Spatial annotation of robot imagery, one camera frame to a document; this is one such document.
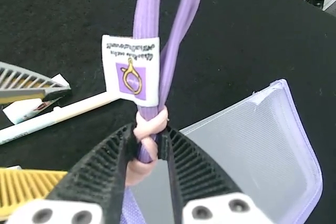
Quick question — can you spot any purple strap with white label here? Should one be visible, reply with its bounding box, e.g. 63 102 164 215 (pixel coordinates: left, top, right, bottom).
101 0 204 188

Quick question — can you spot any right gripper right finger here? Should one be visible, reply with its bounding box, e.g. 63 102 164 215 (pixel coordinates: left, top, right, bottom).
156 125 266 224

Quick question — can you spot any white pen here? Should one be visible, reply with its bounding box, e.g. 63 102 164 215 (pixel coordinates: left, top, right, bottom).
0 94 122 146

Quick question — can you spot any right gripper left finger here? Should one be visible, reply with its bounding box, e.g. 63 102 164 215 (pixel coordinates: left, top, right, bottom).
5 123 138 224

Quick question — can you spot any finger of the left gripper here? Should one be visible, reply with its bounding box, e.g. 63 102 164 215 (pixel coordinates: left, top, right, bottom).
0 166 68 210
0 61 72 105

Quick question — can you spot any clear pouch with purple trim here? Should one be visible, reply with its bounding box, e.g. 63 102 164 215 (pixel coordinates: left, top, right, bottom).
120 78 324 224

